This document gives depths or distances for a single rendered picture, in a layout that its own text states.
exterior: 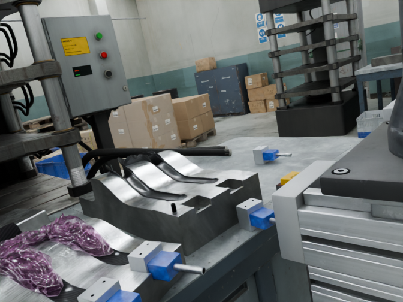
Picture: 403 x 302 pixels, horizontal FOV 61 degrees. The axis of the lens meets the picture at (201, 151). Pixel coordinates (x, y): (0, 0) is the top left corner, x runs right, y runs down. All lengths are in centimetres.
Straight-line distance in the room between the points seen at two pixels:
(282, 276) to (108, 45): 117
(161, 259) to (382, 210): 36
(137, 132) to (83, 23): 334
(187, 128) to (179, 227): 478
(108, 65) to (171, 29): 785
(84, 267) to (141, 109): 406
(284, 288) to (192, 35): 826
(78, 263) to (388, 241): 50
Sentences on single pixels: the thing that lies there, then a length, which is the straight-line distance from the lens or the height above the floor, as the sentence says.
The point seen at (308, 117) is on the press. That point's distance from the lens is 481.
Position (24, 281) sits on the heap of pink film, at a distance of 66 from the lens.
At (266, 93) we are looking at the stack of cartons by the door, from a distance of 756.
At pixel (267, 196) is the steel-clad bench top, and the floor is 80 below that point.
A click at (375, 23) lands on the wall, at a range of 717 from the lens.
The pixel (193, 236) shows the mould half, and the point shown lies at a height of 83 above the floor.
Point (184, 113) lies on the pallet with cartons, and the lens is 542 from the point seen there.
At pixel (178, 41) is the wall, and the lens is 928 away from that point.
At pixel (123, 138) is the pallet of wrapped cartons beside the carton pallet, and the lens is 504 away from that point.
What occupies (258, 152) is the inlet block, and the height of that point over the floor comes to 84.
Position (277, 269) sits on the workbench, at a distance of 97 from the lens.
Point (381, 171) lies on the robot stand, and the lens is 34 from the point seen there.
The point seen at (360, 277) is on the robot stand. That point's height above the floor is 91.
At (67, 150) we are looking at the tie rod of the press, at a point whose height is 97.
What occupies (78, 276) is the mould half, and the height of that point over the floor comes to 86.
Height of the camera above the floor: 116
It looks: 13 degrees down
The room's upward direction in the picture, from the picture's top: 12 degrees counter-clockwise
